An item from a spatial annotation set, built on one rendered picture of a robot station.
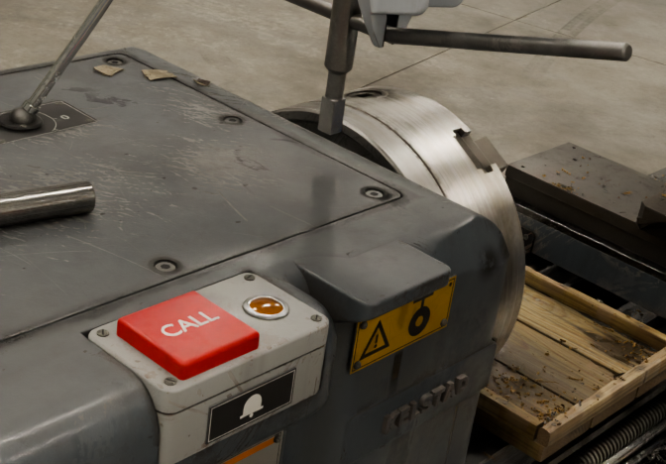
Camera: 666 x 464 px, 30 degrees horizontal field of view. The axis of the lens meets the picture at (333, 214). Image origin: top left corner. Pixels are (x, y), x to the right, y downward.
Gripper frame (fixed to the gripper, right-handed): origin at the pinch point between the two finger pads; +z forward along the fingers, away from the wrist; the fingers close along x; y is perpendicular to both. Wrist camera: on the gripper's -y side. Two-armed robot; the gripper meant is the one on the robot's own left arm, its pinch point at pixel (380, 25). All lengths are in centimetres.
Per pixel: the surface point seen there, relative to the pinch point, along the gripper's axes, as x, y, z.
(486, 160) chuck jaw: 23.2, -2.7, 17.6
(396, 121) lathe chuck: 16.3, -8.7, 14.3
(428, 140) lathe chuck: 17.3, -5.6, 15.3
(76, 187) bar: -22.2, -6.5, 10.2
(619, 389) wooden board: 46, 7, 48
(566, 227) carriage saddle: 73, -17, 45
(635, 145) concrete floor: 342, -131, 138
